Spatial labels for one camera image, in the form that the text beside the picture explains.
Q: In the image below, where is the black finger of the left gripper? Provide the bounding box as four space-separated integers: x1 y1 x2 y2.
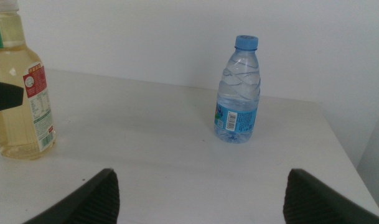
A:
0 80 25 114

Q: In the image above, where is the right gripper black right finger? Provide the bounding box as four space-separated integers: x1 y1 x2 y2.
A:
282 168 379 224

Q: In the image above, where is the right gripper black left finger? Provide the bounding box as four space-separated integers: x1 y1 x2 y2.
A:
21 168 121 224

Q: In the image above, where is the yellow tea bottle green label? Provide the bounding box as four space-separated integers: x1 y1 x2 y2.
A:
0 0 57 161

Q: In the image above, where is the clear water bottle blue cap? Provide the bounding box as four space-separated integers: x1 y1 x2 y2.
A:
213 34 261 144

